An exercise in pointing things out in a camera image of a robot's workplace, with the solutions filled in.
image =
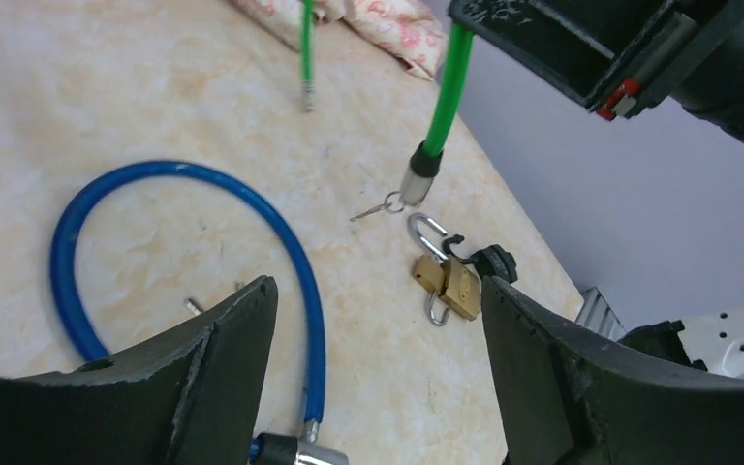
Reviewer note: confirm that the green cable lock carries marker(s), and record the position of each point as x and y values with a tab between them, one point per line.
424	164

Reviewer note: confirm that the blue cable lock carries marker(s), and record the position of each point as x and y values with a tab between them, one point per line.
265	448

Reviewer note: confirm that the blue lock keys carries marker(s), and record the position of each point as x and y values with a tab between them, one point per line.
193	307

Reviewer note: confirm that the green lock keys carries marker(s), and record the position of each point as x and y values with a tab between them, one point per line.
391	204

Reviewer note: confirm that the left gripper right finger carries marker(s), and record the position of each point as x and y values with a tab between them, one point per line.
567	395

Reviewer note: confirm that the black padlock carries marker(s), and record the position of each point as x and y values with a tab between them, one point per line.
491	261

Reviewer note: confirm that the crumpled printed paper bag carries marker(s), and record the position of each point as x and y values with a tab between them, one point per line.
406	29

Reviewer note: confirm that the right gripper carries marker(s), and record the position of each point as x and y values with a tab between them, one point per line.
619	57

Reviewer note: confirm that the large brass padlock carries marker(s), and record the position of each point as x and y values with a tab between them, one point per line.
461	291

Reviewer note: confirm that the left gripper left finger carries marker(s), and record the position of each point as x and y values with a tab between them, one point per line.
189	395

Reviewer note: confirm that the small brass padlock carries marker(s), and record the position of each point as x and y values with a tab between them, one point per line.
429	274

